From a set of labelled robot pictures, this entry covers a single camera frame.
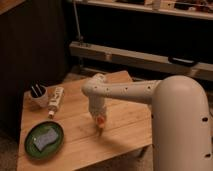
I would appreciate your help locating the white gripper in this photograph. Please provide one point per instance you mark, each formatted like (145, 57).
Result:
(97, 108)

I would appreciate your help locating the orange pepper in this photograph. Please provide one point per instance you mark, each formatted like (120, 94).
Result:
(100, 124)

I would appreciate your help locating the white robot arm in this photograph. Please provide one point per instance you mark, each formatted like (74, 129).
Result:
(181, 128)

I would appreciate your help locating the white tube bottle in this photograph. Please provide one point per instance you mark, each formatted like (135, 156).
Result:
(54, 102)

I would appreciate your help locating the blue sponge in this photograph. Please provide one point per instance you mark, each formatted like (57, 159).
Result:
(45, 139)

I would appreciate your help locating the green plate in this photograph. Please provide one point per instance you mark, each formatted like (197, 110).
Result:
(50, 149)

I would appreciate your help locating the white cup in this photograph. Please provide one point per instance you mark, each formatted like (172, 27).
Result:
(42, 101)

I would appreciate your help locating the black marker in cup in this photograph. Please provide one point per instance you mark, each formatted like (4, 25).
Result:
(34, 91)
(39, 89)

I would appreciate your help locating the metal pole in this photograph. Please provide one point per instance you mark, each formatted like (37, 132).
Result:
(79, 36)

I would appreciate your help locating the wooden shelf rail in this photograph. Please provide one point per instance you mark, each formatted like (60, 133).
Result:
(140, 60)

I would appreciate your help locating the black handle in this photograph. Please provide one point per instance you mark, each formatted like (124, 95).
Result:
(182, 62)

